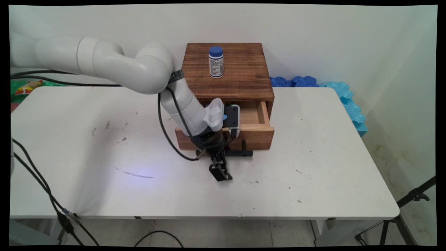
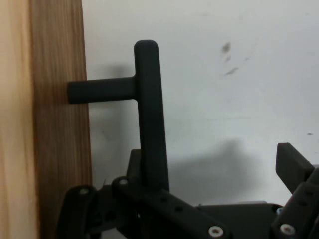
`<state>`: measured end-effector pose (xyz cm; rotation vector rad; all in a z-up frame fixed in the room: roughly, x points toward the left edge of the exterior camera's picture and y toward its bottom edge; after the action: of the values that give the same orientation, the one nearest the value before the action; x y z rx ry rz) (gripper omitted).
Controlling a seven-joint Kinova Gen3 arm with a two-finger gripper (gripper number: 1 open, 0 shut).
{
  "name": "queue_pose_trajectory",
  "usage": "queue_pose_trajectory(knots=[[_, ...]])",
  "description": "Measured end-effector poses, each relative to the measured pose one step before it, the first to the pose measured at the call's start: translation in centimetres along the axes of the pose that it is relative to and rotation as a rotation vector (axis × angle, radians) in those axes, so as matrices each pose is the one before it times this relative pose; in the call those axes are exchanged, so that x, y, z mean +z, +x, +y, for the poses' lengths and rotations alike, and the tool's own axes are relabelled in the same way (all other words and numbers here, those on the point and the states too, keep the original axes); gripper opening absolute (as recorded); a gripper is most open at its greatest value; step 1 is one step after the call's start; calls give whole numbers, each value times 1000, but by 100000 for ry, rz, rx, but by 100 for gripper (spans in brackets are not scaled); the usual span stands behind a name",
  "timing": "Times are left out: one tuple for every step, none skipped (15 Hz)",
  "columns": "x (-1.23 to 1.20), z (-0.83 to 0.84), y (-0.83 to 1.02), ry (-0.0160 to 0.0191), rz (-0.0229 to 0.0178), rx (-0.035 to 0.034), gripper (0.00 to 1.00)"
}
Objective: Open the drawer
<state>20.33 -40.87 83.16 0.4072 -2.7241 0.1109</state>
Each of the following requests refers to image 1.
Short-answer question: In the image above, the light blue foam mat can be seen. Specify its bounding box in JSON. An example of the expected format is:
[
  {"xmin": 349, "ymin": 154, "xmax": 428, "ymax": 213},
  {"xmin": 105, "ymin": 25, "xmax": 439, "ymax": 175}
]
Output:
[{"xmin": 319, "ymin": 82, "xmax": 368, "ymax": 137}]

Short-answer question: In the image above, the brown wooden drawer box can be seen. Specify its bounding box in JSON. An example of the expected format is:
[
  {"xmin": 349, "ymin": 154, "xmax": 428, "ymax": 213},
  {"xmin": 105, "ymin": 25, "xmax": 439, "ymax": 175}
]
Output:
[{"xmin": 182, "ymin": 43, "xmax": 275, "ymax": 121}]

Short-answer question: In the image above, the black tripod stand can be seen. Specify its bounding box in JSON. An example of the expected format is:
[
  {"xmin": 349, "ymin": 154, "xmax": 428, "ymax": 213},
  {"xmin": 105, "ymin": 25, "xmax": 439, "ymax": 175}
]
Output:
[{"xmin": 355, "ymin": 176, "xmax": 436, "ymax": 246}]

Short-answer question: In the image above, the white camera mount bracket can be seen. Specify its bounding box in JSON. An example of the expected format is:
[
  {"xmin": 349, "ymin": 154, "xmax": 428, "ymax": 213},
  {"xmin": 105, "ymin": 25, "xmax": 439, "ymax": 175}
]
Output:
[{"xmin": 203, "ymin": 98, "xmax": 224, "ymax": 132}]

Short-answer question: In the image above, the black floor cable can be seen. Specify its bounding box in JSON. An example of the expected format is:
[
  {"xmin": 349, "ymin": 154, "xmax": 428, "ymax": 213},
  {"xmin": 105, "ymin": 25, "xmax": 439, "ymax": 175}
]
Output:
[{"xmin": 134, "ymin": 230, "xmax": 184, "ymax": 247}]

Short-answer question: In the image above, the dark blue foam mat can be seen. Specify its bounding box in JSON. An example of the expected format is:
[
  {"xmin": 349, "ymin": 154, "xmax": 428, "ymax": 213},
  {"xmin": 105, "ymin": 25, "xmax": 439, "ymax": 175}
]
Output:
[{"xmin": 270, "ymin": 76, "xmax": 320, "ymax": 88}]

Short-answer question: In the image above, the black hanging cable bundle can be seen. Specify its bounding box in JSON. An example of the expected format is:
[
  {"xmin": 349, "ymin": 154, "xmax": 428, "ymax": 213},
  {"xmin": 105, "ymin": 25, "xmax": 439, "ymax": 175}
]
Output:
[{"xmin": 10, "ymin": 138, "xmax": 101, "ymax": 246}]

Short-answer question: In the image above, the white bottle with blue cap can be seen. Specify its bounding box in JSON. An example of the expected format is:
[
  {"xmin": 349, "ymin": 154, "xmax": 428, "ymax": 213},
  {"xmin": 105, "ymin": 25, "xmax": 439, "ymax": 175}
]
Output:
[{"xmin": 208, "ymin": 46, "xmax": 224, "ymax": 79}]

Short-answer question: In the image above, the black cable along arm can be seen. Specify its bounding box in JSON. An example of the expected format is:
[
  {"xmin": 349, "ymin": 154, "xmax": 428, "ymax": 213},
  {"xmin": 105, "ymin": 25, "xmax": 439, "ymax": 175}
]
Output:
[{"xmin": 10, "ymin": 70, "xmax": 200, "ymax": 162}]

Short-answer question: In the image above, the wooden drawer with black handle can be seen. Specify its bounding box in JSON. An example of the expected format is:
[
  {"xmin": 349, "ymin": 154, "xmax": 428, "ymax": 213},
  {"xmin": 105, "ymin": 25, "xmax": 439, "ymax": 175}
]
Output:
[{"xmin": 175, "ymin": 100, "xmax": 275, "ymax": 158}]

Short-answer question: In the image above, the green snack bag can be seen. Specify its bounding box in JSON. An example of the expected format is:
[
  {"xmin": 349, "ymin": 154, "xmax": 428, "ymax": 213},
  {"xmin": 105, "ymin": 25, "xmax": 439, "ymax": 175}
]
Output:
[{"xmin": 10, "ymin": 79, "xmax": 67, "ymax": 104}]

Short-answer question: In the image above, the white table leg panel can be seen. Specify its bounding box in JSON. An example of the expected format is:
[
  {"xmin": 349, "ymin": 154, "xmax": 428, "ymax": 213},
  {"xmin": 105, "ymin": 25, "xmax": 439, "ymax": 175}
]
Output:
[{"xmin": 310, "ymin": 219, "xmax": 385, "ymax": 246}]

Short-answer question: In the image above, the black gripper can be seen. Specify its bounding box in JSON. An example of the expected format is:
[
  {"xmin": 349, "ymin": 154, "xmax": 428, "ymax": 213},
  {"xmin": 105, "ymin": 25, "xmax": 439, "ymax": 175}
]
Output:
[{"xmin": 191, "ymin": 129, "xmax": 233, "ymax": 182}]

